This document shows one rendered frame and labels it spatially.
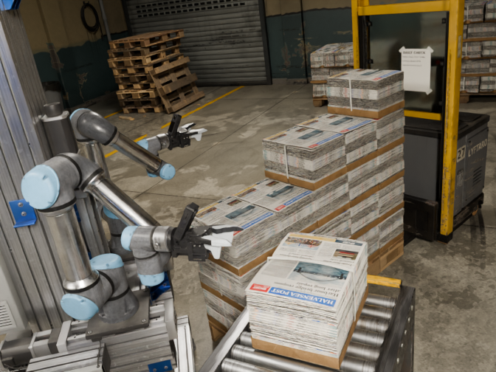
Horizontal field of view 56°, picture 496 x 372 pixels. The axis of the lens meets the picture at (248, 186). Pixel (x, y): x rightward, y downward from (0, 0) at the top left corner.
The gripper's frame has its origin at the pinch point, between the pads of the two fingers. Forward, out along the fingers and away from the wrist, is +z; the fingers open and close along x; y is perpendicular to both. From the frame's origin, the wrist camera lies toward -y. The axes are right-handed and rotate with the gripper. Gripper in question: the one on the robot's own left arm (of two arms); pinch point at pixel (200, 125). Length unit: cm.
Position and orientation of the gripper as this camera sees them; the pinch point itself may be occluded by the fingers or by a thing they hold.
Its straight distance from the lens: 244.9
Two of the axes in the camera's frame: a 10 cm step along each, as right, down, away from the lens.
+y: 0.4, 8.7, 4.9
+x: 5.9, 3.7, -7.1
